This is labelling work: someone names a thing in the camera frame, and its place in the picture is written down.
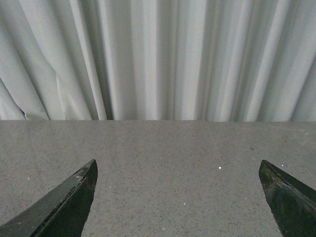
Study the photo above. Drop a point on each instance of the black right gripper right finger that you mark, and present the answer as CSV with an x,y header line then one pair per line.
x,y
292,203

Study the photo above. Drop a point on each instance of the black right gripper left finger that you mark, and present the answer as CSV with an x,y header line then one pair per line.
x,y
62,212

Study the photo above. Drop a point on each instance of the white pleated curtain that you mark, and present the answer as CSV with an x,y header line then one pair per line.
x,y
212,60

